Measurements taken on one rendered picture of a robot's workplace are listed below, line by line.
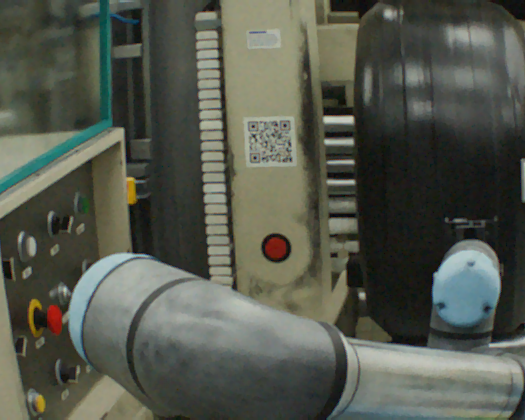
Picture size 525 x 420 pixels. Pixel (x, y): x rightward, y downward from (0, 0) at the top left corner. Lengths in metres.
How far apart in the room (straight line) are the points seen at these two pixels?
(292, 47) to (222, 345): 0.97
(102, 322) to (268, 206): 0.90
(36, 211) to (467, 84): 0.62
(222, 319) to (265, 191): 0.96
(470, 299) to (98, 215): 0.76
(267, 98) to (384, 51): 0.23
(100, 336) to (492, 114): 0.80
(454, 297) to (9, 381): 0.52
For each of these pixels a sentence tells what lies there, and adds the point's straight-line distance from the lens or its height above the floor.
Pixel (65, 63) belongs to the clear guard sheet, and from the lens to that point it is 1.61.
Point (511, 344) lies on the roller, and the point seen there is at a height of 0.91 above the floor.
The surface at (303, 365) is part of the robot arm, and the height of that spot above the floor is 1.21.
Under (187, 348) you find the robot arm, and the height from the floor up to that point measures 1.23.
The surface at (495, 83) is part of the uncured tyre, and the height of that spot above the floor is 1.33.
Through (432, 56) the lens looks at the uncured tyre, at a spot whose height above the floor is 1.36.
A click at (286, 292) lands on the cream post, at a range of 1.90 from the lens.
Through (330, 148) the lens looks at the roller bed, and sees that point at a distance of 2.25.
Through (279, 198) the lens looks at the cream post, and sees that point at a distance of 1.87.
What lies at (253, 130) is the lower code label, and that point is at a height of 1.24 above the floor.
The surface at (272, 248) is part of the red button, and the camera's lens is 1.88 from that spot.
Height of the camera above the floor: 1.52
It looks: 12 degrees down
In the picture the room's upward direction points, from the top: 3 degrees counter-clockwise
